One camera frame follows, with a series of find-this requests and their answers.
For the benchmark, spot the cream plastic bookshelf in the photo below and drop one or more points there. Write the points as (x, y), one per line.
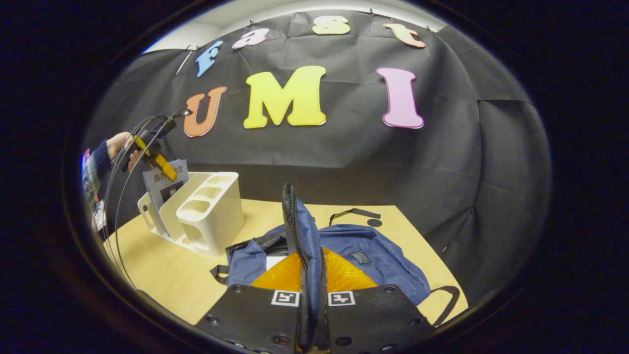
(211, 221)

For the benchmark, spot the small black round disc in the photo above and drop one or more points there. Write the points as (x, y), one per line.
(374, 222)

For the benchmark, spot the white side table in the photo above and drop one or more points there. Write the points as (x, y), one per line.
(100, 214)

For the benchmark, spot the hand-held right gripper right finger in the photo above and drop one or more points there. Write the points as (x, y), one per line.
(373, 319)

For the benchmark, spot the colourful screen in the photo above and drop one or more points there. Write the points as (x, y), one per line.
(91, 189)

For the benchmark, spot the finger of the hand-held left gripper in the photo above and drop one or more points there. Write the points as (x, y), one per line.
(157, 160)

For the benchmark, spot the blue schoolbag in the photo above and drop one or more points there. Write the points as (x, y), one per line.
(373, 265)

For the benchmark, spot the white thin stick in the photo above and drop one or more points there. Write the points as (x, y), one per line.
(184, 62)

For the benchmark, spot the grey book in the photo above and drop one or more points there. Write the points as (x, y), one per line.
(167, 189)

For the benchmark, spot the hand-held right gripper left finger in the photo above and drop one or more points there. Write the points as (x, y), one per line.
(255, 319)

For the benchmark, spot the white book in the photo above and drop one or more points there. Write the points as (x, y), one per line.
(275, 263)

